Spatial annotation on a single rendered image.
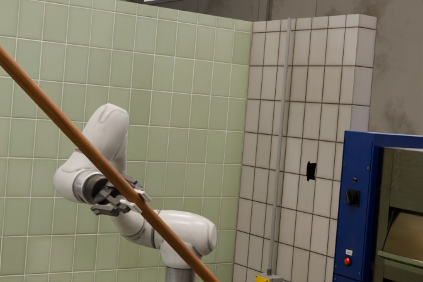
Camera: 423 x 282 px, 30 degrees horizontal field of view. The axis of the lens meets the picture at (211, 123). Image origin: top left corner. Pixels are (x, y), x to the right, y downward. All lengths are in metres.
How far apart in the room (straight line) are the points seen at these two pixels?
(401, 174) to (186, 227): 0.81
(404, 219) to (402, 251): 0.12
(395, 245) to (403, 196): 0.18
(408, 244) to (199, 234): 0.76
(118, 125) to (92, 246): 1.16
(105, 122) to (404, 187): 1.19
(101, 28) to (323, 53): 0.90
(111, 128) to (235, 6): 7.90
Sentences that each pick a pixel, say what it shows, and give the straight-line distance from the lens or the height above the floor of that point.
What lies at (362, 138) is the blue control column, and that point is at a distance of 3.00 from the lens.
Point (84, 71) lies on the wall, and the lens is 3.17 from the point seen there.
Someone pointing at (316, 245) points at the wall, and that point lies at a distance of 3.23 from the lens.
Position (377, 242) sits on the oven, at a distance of 2.99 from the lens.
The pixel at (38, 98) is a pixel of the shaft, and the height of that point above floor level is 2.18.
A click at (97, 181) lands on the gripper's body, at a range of 2.05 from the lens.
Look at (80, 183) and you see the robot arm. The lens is 2.09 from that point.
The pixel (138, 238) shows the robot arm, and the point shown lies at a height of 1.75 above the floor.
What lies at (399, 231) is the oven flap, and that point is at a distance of 2.92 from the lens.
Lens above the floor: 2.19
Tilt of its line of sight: 1 degrees down
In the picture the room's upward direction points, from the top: 4 degrees clockwise
